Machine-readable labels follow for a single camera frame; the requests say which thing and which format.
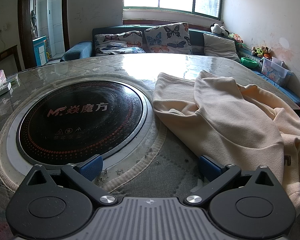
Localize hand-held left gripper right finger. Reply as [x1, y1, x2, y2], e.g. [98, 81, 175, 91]
[184, 155, 282, 205]

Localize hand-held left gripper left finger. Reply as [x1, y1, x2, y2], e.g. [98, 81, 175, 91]
[21, 155, 117, 205]

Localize cream sweater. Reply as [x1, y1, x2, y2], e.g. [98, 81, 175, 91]
[152, 69, 300, 214]

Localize round black induction cooktop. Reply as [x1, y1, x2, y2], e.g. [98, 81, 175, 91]
[5, 76, 154, 178]

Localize clear plastic storage box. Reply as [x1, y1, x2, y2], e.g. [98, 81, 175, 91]
[261, 57, 292, 87]

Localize green plastic bowl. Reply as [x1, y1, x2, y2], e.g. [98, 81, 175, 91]
[241, 57, 258, 68]

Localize brown and green plush toys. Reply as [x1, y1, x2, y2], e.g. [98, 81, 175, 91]
[251, 45, 272, 59]

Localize colourful plush toy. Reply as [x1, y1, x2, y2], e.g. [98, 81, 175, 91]
[229, 32, 244, 44]

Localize grey pillow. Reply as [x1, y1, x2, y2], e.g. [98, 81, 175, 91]
[203, 33, 241, 63]

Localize blue corner sofa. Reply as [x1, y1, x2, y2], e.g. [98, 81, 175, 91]
[60, 21, 300, 105]

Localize panda plush toy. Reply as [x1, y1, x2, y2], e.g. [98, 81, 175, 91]
[210, 23, 230, 37]

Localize butterfly print pillow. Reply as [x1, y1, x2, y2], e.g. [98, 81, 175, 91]
[144, 22, 192, 55]
[94, 31, 147, 57]

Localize light blue cabinet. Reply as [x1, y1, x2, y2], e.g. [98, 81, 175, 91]
[32, 36, 49, 67]

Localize dark wooden chair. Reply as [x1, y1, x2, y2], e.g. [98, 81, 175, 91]
[0, 44, 22, 73]

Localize dark wooden door frame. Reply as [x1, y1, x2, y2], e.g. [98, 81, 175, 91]
[17, 0, 70, 69]

